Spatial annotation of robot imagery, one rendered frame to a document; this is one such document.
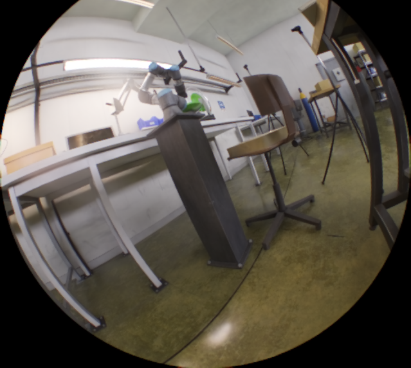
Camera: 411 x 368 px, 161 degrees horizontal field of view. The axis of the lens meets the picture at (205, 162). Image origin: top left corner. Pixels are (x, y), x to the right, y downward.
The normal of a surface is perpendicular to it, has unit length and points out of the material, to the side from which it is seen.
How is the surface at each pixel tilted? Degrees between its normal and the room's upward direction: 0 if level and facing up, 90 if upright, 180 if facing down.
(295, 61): 90
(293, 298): 0
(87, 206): 90
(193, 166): 90
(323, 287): 0
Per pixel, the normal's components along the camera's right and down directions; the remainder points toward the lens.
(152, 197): 0.69, -0.25
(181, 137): -0.49, 0.25
